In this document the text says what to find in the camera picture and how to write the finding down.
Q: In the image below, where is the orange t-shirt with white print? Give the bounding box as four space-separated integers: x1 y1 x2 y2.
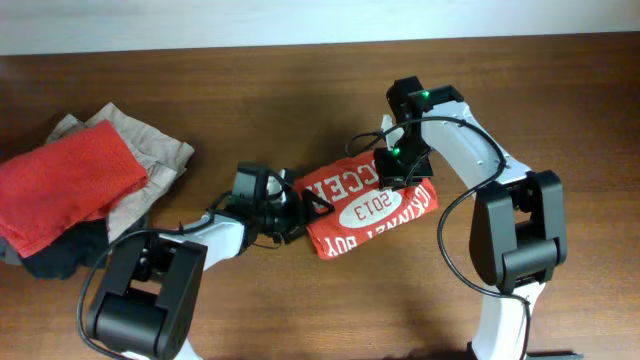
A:
295 151 438 260

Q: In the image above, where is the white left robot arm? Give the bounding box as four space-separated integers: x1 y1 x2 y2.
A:
76 162 335 359

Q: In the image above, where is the folded red shirt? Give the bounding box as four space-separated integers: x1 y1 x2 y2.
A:
1 121 148 258

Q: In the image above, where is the folded beige garment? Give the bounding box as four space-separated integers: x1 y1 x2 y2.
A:
46 103 194 241

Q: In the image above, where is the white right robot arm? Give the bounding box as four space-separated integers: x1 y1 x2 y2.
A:
374 76 568 359

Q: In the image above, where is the folded black garment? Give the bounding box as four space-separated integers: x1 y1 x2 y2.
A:
21 219 109 280

